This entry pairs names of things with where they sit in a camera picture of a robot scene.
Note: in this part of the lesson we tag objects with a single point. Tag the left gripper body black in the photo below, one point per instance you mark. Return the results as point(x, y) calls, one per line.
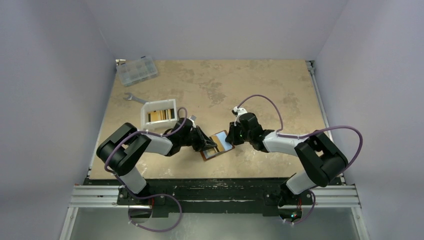
point(193, 138)

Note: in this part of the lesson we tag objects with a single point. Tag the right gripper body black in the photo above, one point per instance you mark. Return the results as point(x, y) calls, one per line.
point(237, 136)

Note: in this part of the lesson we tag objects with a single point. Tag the gold patterned credit card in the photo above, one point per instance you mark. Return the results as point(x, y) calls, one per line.
point(222, 145)

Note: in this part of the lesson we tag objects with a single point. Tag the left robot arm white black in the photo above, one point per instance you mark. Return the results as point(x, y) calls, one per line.
point(121, 151)

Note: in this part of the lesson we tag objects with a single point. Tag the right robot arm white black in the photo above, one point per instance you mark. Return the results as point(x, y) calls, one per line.
point(321, 159)

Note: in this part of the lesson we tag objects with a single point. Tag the white plastic card tray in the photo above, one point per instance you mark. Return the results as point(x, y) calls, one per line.
point(157, 105)

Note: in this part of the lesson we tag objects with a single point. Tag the stack of credit cards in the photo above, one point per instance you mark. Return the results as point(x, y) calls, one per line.
point(161, 115)

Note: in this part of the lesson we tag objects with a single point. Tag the silver open-end wrench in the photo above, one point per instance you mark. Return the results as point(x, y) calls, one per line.
point(130, 97)

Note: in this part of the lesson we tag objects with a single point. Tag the clear plastic organizer box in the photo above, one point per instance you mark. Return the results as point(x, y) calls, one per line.
point(136, 71)

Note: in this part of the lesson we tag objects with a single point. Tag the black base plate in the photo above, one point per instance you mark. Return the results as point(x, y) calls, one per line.
point(216, 196)

